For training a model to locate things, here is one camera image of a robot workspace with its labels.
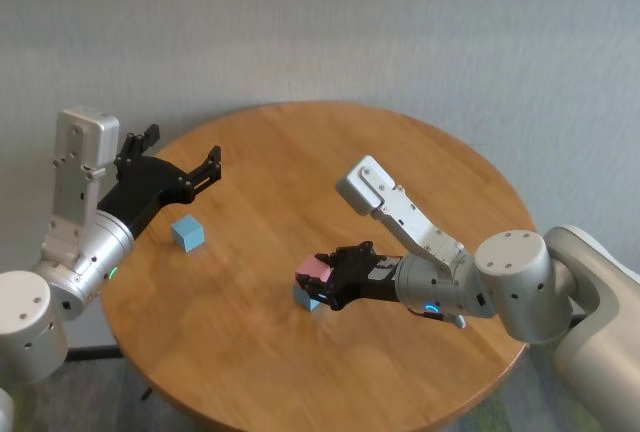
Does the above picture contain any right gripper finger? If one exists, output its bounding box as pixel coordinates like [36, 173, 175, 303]
[314, 240, 376, 268]
[294, 274, 335, 306]

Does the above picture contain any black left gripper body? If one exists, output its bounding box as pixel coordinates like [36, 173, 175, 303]
[97, 153, 194, 241]

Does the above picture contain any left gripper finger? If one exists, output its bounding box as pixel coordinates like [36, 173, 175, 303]
[114, 124, 160, 166]
[177, 145, 222, 198]

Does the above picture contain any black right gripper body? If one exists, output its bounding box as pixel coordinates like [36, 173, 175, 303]
[327, 246, 404, 311]

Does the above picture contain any blue cube building block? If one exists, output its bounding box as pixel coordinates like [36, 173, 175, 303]
[171, 215, 206, 254]
[292, 284, 321, 312]

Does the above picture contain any pink cube building block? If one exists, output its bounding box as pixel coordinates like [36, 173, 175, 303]
[295, 254, 335, 286]

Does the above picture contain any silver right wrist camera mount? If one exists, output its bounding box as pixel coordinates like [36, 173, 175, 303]
[335, 154, 471, 278]

